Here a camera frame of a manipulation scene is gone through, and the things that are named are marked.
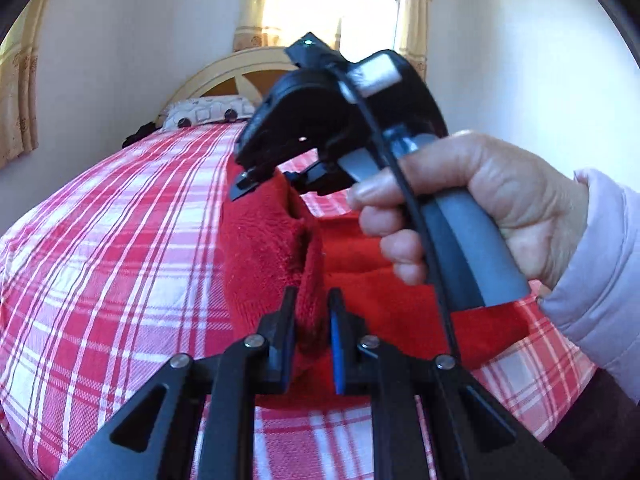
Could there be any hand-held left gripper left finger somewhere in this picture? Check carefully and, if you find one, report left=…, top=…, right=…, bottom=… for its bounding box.
left=52, top=286, right=301, bottom=480

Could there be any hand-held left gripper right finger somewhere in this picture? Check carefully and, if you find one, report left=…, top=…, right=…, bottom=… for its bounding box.
left=327, top=287, right=576, bottom=480

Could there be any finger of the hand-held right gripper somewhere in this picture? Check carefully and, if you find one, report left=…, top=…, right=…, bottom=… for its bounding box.
left=285, top=160, right=351, bottom=197
left=230, top=166, right=275, bottom=202

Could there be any red knit sweater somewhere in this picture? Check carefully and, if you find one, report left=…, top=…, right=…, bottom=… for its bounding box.
left=220, top=170, right=541, bottom=408

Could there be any person's right forearm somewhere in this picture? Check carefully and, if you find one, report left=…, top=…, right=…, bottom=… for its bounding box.
left=537, top=169, right=640, bottom=376

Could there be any person's right hand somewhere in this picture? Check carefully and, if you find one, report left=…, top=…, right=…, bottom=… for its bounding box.
left=346, top=130, right=588, bottom=293

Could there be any white patterned pillow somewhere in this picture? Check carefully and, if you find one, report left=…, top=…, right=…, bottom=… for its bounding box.
left=162, top=95, right=256, bottom=131

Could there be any cream wooden headboard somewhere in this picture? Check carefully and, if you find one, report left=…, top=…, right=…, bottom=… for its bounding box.
left=155, top=46, right=301, bottom=128

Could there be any window behind headboard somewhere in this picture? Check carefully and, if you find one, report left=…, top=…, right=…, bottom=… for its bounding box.
left=340, top=0, right=403, bottom=68

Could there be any beige floral curtain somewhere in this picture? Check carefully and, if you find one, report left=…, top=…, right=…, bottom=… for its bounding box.
left=0, top=0, right=51, bottom=168
left=397, top=0, right=433, bottom=81
left=234, top=0, right=348, bottom=53

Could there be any black cloth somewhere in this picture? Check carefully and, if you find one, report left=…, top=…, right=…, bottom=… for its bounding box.
left=121, top=121, right=163, bottom=148

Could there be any red plaid bedsheet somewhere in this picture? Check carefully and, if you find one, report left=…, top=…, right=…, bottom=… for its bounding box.
left=0, top=122, right=601, bottom=480

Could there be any person's dark maroon clothing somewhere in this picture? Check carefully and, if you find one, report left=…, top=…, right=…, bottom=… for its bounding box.
left=542, top=367, right=640, bottom=480

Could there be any black cable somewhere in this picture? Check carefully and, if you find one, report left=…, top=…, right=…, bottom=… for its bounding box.
left=327, top=60, right=468, bottom=366

